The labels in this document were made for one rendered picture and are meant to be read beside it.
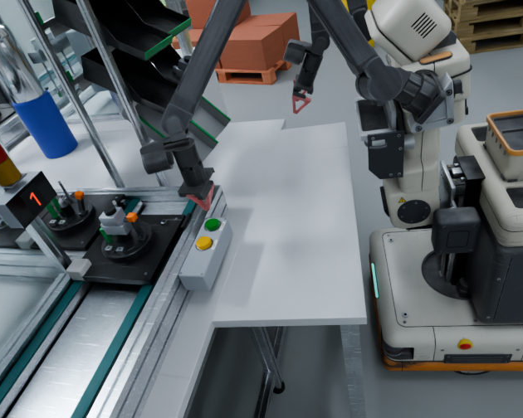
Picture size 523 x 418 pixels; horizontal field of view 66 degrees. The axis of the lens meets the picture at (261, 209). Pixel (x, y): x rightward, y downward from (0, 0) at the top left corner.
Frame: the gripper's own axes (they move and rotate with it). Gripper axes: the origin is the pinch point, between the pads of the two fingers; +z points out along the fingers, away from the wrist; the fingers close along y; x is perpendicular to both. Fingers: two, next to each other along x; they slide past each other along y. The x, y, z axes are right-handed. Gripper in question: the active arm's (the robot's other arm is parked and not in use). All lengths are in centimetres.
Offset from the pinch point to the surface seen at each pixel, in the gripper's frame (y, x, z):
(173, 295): 21.5, -4.2, 9.4
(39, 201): 16.5, -31.0, -16.5
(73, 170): -45, -82, 17
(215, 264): 11.0, 3.2, 9.6
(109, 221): 10.5, -21.5, -5.0
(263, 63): -315, -68, 80
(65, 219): 0.5, -47.3, 3.6
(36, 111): -57, -96, -6
